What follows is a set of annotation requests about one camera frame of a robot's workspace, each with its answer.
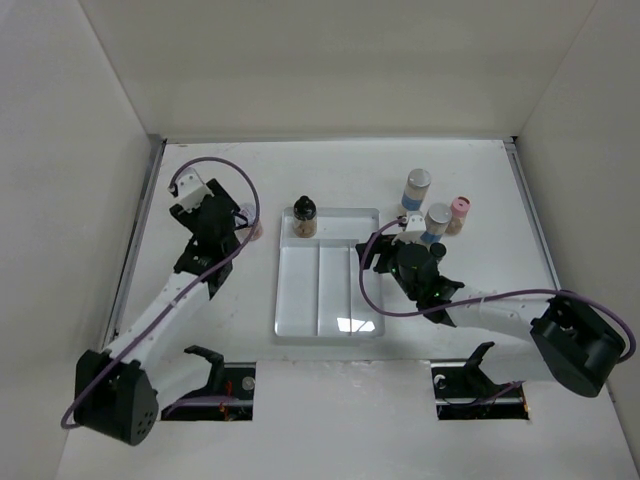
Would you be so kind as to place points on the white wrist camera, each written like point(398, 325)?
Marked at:
point(189, 189)
point(413, 229)

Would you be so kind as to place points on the white divided organizer tray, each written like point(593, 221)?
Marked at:
point(318, 296)

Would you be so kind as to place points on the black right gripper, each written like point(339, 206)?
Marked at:
point(385, 247)

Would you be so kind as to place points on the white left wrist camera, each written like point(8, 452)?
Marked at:
point(189, 189)

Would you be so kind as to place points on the white-cap orange-label spice jar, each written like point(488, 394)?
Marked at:
point(247, 226)

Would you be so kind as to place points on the right aluminium table rail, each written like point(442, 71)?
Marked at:
point(533, 218)

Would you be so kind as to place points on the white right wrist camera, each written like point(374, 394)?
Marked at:
point(413, 229)

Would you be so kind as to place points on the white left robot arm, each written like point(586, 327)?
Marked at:
point(122, 390)

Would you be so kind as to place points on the aluminium table rail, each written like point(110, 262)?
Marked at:
point(533, 218)
point(153, 164)

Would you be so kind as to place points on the black-cap brown spice bottle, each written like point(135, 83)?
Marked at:
point(305, 217)

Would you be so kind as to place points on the black flip-lid small jar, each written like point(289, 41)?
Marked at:
point(438, 251)

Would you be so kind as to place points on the left aluminium table rail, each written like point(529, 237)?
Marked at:
point(153, 164)

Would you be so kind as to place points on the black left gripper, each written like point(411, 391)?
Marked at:
point(188, 218)

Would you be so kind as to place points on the silver-cap blue-label near bottle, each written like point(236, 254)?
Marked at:
point(437, 219)

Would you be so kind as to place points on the silver-cap blue-label far bottle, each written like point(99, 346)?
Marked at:
point(415, 190)

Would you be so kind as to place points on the pink-cap spice bottle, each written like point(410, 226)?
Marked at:
point(459, 207)

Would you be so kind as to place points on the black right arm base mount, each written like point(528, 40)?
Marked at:
point(475, 382)

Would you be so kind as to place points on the silver-cap blue-label bottle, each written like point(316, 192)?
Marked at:
point(437, 219)
point(415, 190)

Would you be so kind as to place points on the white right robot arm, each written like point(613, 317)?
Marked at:
point(558, 335)

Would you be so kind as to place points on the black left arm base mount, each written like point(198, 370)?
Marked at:
point(216, 379)

